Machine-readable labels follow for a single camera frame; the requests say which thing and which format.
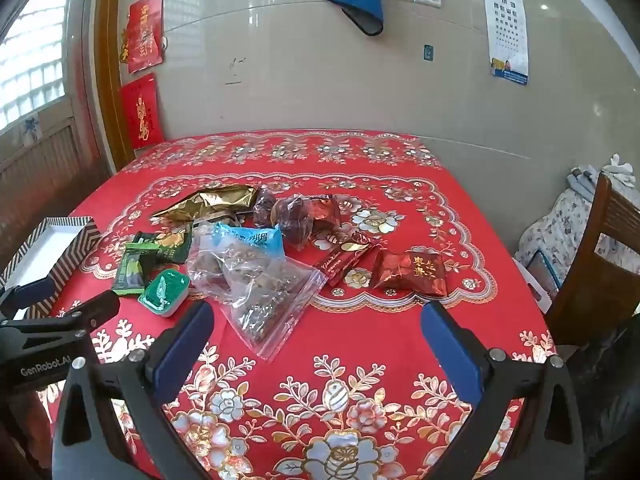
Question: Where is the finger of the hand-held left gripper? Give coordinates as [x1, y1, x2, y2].
[0, 277, 57, 321]
[0, 292, 120, 348]

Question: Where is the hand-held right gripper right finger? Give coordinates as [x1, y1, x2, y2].
[421, 301, 586, 480]

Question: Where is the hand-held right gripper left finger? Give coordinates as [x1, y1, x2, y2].
[51, 301, 215, 480]

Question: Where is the bright green snack packet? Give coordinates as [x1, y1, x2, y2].
[112, 242, 161, 297]

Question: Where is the striped cardboard box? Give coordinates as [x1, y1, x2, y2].
[0, 216, 103, 323]

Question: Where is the green jelly cup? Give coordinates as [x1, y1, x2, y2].
[138, 268, 191, 317]

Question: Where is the red packet with gold print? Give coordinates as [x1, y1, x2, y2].
[371, 248, 447, 298]

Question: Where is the clear zip bag of nuts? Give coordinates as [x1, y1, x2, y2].
[186, 225, 328, 362]

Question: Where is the dark green snack packet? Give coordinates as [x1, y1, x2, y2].
[134, 225, 194, 264]

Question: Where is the blue and white snack packet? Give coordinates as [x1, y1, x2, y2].
[200, 222, 285, 263]

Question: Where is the slim dark red packet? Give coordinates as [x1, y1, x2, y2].
[314, 232, 383, 288]

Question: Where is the gold foil snack packet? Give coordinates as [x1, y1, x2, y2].
[150, 185, 258, 223]

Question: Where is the brown date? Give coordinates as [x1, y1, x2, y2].
[272, 195, 316, 251]
[252, 186, 276, 228]

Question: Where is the red clear candy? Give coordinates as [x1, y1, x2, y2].
[305, 194, 343, 236]

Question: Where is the red floral tablecloth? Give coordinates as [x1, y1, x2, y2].
[40, 130, 558, 480]

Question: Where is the metal door with glass blocks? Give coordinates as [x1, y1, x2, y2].
[0, 0, 101, 271]

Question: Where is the floral cloth cover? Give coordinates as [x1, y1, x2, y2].
[515, 187, 640, 301]

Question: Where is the wooden chair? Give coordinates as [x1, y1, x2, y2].
[542, 172, 640, 348]

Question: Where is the red poster with gold figure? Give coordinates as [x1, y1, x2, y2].
[118, 73, 166, 150]

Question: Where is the white crumpled cloth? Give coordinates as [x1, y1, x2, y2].
[597, 154, 636, 183]

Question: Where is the eye chart poster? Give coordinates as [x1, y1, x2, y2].
[477, 0, 531, 86]

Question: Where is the wooden door frame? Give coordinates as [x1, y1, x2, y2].
[95, 0, 126, 173]

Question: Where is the red wall poster with text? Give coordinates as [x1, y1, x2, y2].
[120, 0, 167, 75]

